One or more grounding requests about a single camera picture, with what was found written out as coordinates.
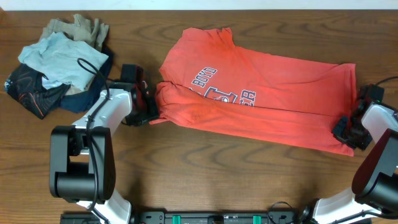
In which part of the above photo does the red printed t-shirt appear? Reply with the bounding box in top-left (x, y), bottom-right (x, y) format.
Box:
top-left (155, 28), bottom-right (356, 156)

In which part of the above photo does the light blue shirt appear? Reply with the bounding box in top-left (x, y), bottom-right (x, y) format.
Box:
top-left (18, 32), bottom-right (108, 91)

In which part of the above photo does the navy blue garment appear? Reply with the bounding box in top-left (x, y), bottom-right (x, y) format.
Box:
top-left (59, 46), bottom-right (114, 113)

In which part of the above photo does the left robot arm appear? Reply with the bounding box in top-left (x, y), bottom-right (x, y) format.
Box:
top-left (49, 81), bottom-right (157, 224)

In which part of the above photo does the beige garment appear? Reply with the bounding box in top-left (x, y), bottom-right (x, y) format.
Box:
top-left (39, 14), bottom-right (109, 51)

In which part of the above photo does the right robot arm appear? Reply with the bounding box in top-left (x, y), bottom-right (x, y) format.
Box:
top-left (308, 103), bottom-right (397, 223)

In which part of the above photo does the black orange patterned garment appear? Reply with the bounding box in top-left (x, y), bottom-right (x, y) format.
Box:
top-left (4, 63), bottom-right (70, 119)

